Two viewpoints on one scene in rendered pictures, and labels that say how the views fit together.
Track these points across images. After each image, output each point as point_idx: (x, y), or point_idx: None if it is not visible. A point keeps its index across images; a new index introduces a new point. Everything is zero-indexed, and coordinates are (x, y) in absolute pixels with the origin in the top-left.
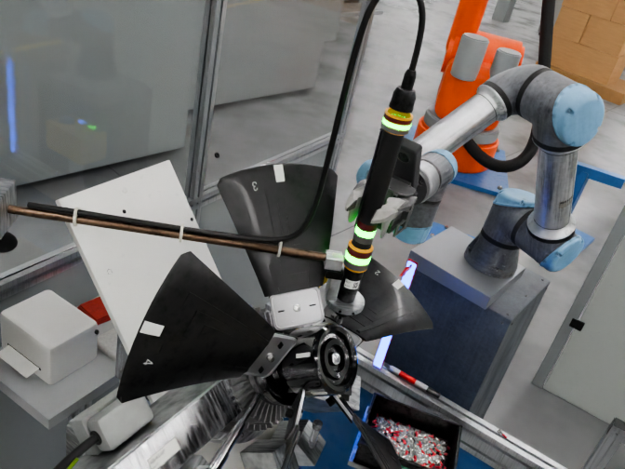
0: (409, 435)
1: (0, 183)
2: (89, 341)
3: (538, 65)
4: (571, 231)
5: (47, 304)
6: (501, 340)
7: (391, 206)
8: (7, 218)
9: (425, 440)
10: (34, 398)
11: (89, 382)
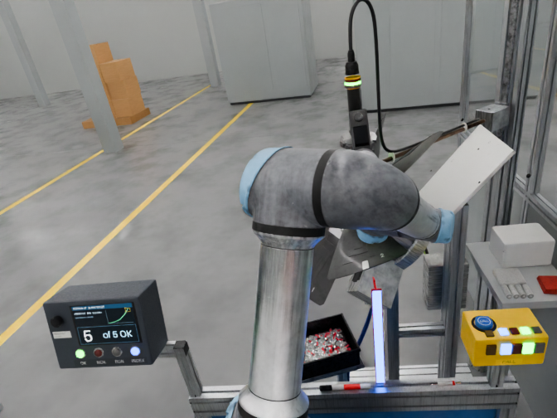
0: (322, 355)
1: (491, 110)
2: (500, 250)
3: (346, 150)
4: (243, 387)
5: (535, 235)
6: None
7: (346, 134)
8: (481, 123)
9: (311, 359)
10: (483, 244)
11: (481, 260)
